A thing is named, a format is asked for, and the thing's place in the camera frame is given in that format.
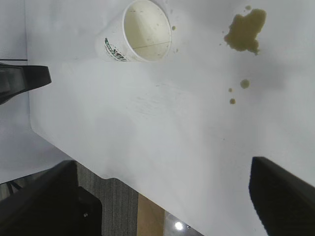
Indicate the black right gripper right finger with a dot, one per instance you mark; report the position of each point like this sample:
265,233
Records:
288,204

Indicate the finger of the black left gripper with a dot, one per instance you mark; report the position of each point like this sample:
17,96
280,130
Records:
27,78

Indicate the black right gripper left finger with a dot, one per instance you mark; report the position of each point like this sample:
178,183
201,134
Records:
37,204

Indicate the white paper cup green print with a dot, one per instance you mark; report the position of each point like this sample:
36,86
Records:
113,37

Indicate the black base block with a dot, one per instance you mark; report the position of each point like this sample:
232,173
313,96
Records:
92,214

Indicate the medium brown liquid drop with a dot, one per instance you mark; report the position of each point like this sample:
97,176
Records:
232,101

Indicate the large brown liquid drop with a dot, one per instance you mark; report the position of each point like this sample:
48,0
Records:
244,83

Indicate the brown liquid spill puddle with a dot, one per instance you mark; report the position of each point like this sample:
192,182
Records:
246,29

